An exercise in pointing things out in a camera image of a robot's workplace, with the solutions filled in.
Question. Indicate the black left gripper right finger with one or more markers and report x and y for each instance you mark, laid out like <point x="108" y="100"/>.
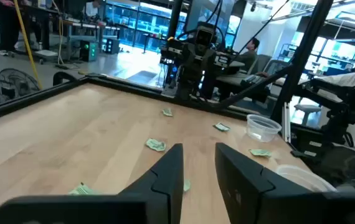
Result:
<point x="243" y="193"/>

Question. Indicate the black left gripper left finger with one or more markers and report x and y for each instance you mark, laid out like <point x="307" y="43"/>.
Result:
<point x="162" y="193"/>

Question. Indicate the green stevia packet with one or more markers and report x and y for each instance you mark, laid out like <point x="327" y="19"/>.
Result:
<point x="155" y="145"/>
<point x="260" y="152"/>
<point x="187" y="185"/>
<point x="167" y="112"/>
<point x="221" y="127"/>
<point x="82" y="189"/>

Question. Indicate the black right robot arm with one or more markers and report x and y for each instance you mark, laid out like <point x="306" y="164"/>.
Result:
<point x="193" y="87"/>

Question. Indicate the black building column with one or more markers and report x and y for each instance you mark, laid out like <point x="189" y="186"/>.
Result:
<point x="175" y="18"/>

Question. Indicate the person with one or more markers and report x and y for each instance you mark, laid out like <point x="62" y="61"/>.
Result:
<point x="249" y="57"/>
<point x="345" y="79"/>
<point x="7" y="28"/>
<point x="91" y="8"/>

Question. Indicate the clear plastic container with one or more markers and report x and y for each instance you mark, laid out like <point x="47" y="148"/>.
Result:
<point x="263" y="127"/>
<point x="302" y="179"/>

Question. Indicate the black box with blue lights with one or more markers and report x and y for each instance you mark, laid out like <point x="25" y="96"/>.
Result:
<point x="111" y="46"/>

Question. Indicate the silver aluminium extrusion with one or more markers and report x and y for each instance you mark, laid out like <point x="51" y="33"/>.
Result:
<point x="286" y="124"/>

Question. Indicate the grey office chair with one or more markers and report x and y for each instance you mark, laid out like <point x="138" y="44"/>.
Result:
<point x="275" y="67"/>

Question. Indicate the grey box with green light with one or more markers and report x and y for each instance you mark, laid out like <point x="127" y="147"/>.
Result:
<point x="88" y="51"/>

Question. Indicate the grey stool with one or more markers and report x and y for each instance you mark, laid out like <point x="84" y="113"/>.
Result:
<point x="306" y="109"/>

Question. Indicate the black floor fan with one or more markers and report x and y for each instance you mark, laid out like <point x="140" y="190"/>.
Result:
<point x="12" y="85"/>

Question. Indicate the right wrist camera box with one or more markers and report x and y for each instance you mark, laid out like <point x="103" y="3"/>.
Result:
<point x="204" y="36"/>

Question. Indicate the black table frame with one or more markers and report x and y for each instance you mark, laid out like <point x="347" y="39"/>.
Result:
<point x="25" y="101"/>

